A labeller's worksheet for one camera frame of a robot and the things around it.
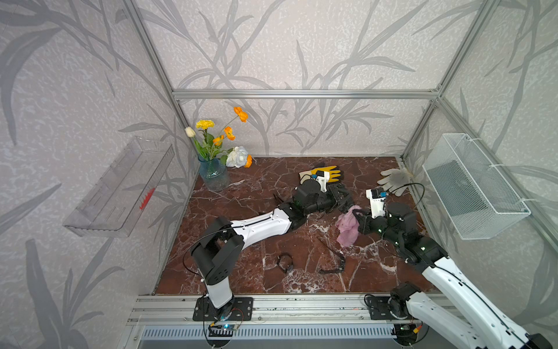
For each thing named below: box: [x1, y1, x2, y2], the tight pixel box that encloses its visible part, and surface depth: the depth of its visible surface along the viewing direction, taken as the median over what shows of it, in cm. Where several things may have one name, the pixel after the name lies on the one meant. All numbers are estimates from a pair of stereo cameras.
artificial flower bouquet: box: [184, 106, 253, 168], surface depth 90 cm
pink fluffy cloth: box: [335, 205, 362, 248], surface depth 77 cm
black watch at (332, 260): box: [317, 237, 346, 274], surface depth 87 cm
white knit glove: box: [377, 167, 413, 197], surface depth 114 cm
